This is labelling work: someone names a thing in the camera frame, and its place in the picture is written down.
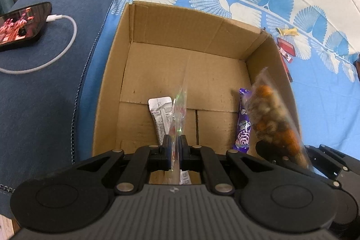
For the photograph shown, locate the clear candy bag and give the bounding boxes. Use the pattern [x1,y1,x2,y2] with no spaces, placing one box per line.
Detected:
[164,80,187,185]

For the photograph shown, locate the purple chocolate bar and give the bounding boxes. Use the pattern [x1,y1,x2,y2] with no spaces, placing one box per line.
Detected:
[232,88,251,153]

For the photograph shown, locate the silver stick packet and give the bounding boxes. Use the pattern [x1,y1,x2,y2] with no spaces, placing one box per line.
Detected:
[148,97,192,185]

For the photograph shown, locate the mixed nuts clear bag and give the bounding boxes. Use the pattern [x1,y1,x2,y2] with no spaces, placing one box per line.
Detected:
[244,68,313,170]

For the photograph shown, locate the red black snack bar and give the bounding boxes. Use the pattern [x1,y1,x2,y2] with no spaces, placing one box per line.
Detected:
[277,38,296,63]

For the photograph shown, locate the yellow snack bar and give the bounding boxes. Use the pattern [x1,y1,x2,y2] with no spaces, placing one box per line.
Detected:
[276,27,299,36]

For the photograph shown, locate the red snack pouch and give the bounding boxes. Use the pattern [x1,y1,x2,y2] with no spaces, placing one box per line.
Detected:
[281,57,293,83]

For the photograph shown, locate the open cardboard box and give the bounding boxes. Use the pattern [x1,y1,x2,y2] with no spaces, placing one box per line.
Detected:
[92,1,300,155]

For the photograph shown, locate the black smartphone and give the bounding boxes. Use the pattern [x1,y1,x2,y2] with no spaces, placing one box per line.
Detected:
[1,2,52,51]

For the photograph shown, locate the blue white patterned sheet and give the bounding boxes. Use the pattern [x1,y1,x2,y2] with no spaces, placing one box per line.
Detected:
[71,0,359,159]

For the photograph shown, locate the white charging cable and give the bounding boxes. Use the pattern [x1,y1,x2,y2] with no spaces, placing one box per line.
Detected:
[0,14,78,75]

